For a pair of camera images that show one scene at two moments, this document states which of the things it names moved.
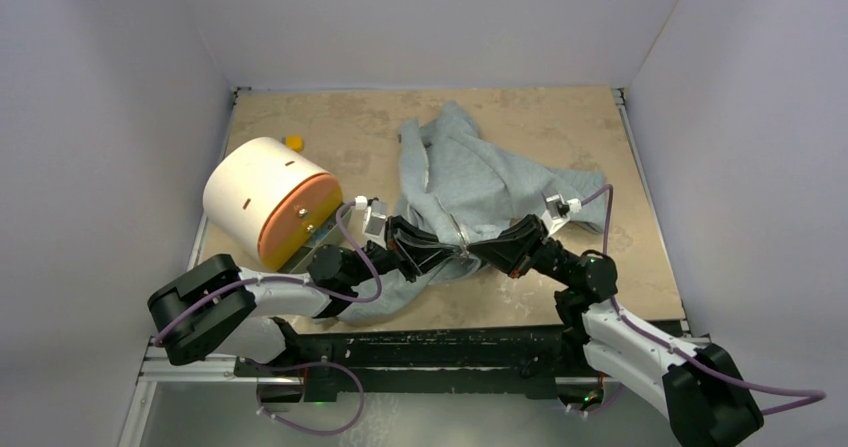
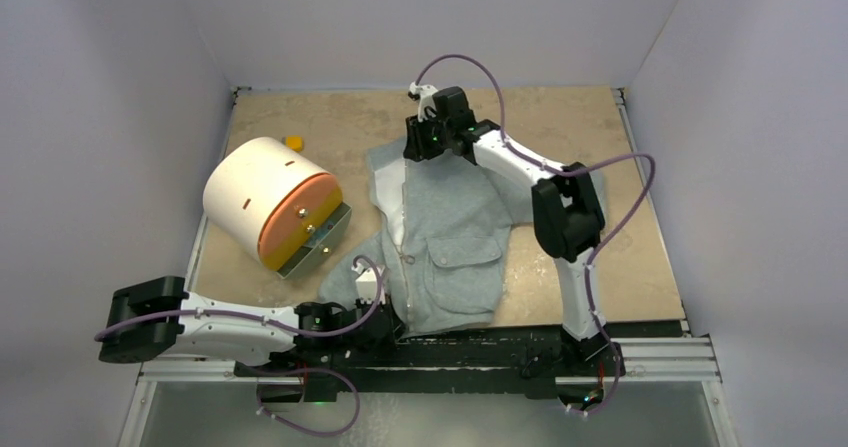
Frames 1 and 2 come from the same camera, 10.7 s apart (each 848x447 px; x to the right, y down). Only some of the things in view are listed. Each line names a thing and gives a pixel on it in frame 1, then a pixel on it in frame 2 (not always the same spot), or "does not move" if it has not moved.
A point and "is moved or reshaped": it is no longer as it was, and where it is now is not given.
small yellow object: (295, 143) does not move
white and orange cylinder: (272, 200) does not move
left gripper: (414, 249) -> (398, 326)
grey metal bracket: (330, 235) does not move
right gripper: (515, 247) -> (418, 149)
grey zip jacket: (458, 182) is moved or reshaped
